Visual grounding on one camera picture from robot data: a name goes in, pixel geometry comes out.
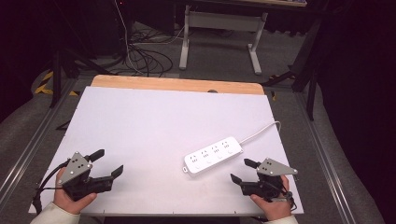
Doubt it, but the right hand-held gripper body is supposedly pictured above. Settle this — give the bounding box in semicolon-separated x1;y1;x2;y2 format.
240;158;299;202

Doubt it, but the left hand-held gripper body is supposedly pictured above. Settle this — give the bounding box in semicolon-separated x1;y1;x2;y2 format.
58;151;114;202

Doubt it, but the person's left hand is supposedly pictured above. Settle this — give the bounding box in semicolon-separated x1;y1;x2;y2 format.
52;167;98;216

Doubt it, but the person's right hand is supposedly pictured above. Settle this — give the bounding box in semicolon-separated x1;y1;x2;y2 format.
249;175;294;222

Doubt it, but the white power strip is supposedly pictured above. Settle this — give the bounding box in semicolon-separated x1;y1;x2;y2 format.
182;135;245;178

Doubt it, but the white table board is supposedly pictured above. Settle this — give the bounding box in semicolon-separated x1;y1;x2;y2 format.
28;86;304;217

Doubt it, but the yellow black floor tape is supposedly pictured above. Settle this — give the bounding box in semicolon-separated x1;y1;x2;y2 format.
34;70;80;97

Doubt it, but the black metal stand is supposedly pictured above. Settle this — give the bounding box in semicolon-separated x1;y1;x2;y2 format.
261;17;323;122
49;46;117;109

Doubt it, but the white power strip cable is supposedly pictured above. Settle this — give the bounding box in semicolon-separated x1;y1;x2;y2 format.
238;120;282;147

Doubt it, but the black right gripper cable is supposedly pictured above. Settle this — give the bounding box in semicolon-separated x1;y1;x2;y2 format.
274;183;297;210

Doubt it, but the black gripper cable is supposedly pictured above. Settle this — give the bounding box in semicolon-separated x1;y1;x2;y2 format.
32;160;70;216
274;183;297;210

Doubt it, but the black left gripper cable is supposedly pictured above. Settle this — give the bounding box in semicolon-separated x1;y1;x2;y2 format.
32;160;70;216

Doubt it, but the aluminium floor rail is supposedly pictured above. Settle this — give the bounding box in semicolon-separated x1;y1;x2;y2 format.
0;77;78;202
293;91;357;224

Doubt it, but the black floor cable bundle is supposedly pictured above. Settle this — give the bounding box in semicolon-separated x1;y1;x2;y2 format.
123;26;185;78

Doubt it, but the white metal desk frame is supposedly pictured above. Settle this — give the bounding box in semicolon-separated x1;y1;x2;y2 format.
178;4;269;76

